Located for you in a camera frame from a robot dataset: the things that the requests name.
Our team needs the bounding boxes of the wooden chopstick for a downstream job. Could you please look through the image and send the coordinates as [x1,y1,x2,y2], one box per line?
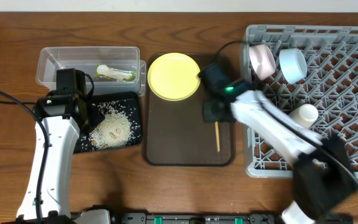
[214,121,220,152]

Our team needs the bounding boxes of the rice leftovers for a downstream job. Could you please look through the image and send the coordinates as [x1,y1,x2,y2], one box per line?
[82,101,141,149]

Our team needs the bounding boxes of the food wrapper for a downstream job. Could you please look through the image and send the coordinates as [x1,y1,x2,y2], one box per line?
[95,65,135,82]

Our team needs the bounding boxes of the yellow plate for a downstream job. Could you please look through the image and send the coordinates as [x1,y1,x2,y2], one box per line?
[147,53,201,101]

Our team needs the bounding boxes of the pink bowl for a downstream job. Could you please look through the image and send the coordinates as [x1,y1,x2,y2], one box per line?
[249,44,276,80]

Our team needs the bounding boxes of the pale green cup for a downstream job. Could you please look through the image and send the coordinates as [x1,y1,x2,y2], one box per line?
[289,104,319,129]

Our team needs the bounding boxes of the light blue bowl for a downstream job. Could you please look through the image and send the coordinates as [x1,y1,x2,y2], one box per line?
[279,49,307,84]

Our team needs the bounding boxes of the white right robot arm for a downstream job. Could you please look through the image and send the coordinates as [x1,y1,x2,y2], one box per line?
[198,62,358,223]

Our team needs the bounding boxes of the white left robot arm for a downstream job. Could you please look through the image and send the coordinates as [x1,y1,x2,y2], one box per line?
[15,68,104,223]

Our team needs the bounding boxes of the black waste tray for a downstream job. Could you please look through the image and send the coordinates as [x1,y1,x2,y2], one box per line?
[73,91,143,154]

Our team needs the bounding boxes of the clear plastic waste bin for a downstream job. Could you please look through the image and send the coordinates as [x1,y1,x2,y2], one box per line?
[36,46,147,96]

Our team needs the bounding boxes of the grey dishwasher rack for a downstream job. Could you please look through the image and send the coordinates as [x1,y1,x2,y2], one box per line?
[241,25,358,177]

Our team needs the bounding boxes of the dark brown serving tray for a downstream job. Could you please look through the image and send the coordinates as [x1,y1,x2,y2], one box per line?
[142,52,236,167]

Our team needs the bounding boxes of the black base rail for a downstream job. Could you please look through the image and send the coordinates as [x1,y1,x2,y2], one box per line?
[73,203,288,224]

